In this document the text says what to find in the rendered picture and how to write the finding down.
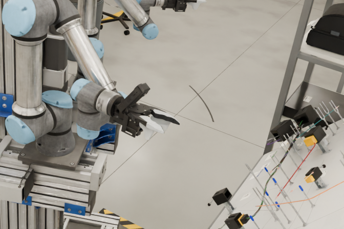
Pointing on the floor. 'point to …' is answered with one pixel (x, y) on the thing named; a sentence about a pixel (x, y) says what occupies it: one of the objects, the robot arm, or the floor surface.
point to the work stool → (119, 6)
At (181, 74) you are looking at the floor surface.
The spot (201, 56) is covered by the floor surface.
